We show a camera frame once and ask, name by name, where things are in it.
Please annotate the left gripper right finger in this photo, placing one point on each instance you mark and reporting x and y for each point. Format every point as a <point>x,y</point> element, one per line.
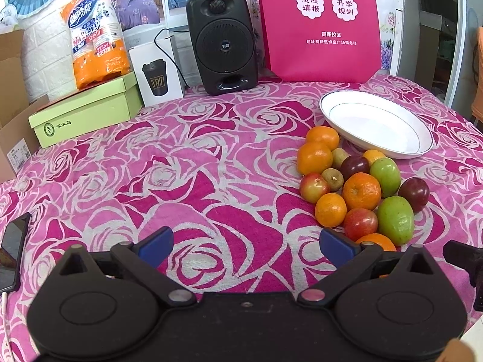
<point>352,261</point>

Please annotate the small brown kiwi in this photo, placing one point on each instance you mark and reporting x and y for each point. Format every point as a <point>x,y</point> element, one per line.
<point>334,179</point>

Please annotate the central tangerine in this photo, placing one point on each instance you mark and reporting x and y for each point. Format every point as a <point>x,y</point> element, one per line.
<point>362,190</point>

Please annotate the white cup box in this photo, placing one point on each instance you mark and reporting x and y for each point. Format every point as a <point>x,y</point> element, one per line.
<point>156,72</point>

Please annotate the large green mango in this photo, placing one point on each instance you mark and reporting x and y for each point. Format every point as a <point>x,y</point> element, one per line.
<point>396,220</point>

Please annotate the small orange front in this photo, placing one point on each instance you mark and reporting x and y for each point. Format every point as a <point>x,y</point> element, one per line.
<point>330,210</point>

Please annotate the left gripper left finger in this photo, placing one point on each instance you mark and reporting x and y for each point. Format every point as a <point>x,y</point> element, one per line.
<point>141,260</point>

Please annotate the green shoe box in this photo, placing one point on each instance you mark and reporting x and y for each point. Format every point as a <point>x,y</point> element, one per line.
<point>101,106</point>

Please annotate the pink rose tablecloth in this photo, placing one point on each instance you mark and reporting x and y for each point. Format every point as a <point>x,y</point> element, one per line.
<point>220,171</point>

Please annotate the green fruit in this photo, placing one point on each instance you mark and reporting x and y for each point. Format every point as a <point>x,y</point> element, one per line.
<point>387,173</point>

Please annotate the dark purple plum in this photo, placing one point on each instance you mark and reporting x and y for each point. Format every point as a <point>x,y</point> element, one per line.
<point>354,164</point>

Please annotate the orange covered chair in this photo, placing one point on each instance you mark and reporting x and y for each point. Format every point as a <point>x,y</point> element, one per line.
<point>477,70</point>

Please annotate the white round plate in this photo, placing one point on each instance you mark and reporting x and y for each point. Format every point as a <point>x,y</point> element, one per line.
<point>373,122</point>

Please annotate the red yellow apple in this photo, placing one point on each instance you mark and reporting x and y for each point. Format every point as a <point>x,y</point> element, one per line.
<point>312,187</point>

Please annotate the red apple front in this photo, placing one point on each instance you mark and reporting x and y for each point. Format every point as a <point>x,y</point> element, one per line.
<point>359,222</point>

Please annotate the small yellow orange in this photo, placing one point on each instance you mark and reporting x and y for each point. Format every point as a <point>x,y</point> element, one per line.
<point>373,155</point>

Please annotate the orange white tissue pack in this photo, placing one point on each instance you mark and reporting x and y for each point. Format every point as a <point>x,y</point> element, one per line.
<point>96,41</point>

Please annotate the large orange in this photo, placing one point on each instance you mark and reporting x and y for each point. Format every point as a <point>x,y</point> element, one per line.
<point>313,157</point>

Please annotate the black smartphone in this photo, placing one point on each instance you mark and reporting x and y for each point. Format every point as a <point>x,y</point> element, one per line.
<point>12,248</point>

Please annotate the black speaker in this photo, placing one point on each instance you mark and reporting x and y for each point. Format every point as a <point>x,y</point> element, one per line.
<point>223,44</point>

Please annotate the bedding poster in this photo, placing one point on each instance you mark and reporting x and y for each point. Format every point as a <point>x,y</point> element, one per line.
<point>140,20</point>

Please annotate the magenta tote bag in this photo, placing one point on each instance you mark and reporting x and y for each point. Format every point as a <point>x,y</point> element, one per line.
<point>321,40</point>

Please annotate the brown cardboard box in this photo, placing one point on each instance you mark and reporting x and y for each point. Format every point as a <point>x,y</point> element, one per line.
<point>18,140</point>

